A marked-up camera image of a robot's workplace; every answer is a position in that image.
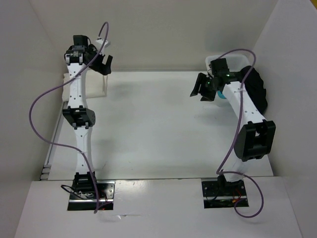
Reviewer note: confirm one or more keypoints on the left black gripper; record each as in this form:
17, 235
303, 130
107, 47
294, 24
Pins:
99, 67

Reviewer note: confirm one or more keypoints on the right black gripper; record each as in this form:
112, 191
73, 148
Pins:
201, 78

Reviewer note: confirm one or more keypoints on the white t shirt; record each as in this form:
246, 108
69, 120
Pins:
96, 85

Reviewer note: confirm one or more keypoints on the black t shirt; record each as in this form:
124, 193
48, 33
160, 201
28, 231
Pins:
256, 91

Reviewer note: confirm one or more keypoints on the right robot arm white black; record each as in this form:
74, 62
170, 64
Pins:
243, 88

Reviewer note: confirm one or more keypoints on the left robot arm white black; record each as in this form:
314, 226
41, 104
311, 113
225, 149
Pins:
81, 57

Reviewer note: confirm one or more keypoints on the cyan t shirt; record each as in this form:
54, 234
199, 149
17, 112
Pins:
220, 95

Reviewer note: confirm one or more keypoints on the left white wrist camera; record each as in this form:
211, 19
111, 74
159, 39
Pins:
101, 45

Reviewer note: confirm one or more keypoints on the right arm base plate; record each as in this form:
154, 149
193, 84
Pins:
216, 197

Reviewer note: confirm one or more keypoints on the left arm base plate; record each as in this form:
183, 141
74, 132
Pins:
84, 199

